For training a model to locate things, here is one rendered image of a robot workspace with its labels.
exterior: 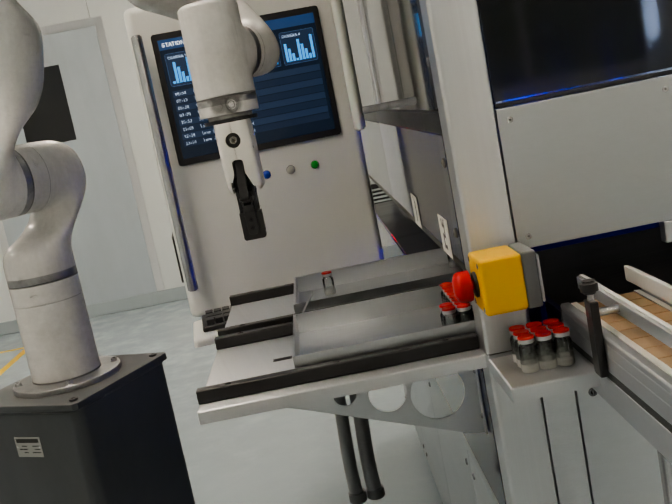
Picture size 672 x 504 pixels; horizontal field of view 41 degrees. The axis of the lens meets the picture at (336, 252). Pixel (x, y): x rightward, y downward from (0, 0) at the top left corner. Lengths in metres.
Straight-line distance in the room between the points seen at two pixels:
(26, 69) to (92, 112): 5.32
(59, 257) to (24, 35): 0.37
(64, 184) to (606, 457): 0.99
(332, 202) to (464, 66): 1.08
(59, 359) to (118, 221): 5.29
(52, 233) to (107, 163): 5.25
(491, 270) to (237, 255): 1.17
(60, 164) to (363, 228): 0.87
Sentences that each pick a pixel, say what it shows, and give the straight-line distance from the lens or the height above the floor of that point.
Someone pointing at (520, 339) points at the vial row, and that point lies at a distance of 1.13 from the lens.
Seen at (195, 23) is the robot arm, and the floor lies 1.39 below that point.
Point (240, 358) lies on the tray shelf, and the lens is 1.46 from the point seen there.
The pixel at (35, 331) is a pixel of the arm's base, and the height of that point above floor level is 0.97.
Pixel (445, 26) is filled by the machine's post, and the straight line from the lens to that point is 1.18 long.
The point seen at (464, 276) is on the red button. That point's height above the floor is 1.01.
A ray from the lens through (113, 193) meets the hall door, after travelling 6.88.
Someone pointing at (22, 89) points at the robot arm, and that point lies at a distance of 1.57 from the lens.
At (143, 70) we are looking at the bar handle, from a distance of 2.11.
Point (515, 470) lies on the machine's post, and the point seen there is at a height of 0.71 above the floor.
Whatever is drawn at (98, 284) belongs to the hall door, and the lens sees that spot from 7.00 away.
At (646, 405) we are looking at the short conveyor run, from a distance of 0.99.
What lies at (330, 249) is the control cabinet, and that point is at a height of 0.90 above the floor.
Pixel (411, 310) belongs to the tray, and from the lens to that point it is 1.53.
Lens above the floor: 1.26
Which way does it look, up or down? 10 degrees down
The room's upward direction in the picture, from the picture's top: 11 degrees counter-clockwise
